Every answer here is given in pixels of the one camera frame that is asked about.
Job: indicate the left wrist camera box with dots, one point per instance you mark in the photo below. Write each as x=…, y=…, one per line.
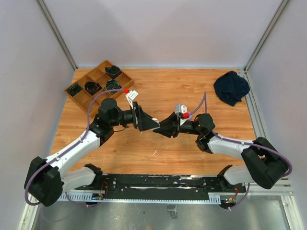
x=130, y=96

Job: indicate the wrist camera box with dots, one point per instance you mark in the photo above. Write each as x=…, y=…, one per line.
x=130, y=96
x=181, y=111

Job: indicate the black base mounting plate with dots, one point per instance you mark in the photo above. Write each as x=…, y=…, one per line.
x=159, y=187

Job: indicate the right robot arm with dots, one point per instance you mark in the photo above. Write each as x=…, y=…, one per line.
x=263, y=164

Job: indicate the aluminium frame rail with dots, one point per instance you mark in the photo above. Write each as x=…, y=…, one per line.
x=226, y=200

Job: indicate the black dotted rolled tie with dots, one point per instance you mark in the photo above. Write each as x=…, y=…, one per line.
x=113, y=71

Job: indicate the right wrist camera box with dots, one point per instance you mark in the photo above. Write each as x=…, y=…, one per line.
x=181, y=111

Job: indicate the wooden compartment tray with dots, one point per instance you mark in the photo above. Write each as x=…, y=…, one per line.
x=91, y=103

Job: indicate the black yellow rolled tie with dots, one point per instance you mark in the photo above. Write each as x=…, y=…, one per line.
x=112, y=85

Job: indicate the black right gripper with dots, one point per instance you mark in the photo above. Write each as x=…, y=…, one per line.
x=170, y=126

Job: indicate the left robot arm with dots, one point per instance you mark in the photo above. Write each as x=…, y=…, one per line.
x=47, y=179

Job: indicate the dark blue crumpled cloth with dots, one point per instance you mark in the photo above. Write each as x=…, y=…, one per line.
x=230, y=88

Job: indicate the dark green rolled tie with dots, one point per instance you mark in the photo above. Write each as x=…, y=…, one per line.
x=74, y=89

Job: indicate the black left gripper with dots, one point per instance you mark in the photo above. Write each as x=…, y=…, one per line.
x=141, y=120

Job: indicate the black orange rolled tie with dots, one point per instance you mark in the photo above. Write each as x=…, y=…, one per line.
x=92, y=87

